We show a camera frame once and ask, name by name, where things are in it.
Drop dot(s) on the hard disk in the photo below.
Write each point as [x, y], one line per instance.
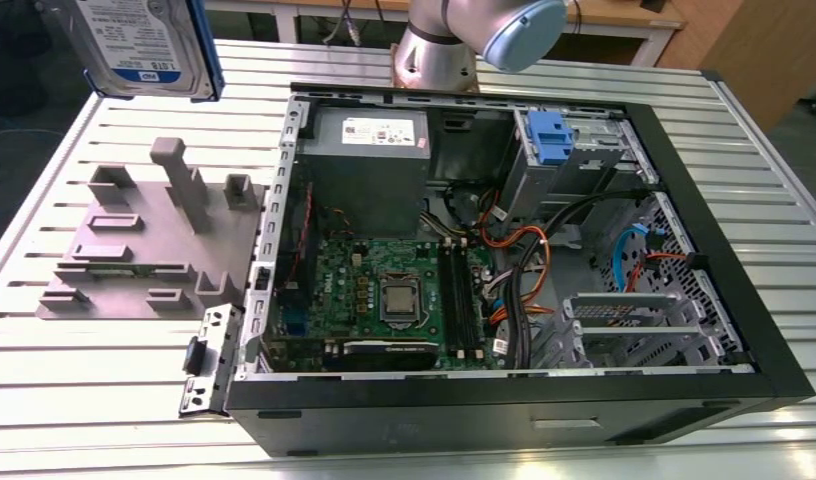
[134, 45]

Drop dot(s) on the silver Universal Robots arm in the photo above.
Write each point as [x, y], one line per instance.
[434, 55]

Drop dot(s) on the metal disk bay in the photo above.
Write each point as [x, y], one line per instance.
[621, 301]

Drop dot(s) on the green motherboard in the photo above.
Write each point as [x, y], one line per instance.
[343, 260]

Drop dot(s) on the silver CPU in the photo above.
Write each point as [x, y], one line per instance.
[401, 298]

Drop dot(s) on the grey power supply unit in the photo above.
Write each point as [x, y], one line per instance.
[361, 190]

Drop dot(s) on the black RAM slot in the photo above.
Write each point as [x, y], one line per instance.
[450, 300]
[469, 305]

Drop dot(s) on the black CPU socket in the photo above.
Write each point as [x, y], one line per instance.
[401, 321]

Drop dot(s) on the metal optical drive cage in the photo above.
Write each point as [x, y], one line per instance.
[534, 190]

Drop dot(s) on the black graphics card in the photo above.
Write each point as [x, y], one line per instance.
[388, 356]

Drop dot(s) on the blue plastic drive latch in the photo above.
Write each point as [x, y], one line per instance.
[548, 145]

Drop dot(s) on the black open PC case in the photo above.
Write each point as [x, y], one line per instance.
[448, 420]

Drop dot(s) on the grey parts rack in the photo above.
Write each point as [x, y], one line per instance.
[154, 240]

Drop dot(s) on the green RAM stick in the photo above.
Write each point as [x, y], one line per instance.
[117, 272]

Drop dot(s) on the wooden cabinet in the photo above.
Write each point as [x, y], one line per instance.
[768, 50]

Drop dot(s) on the black office chair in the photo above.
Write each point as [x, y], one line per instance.
[14, 60]

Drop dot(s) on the metal expansion slot bracket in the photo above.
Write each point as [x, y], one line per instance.
[219, 345]

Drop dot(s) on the black blue bracket latch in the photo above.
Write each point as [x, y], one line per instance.
[194, 355]

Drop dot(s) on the white table frame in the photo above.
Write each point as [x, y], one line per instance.
[285, 25]

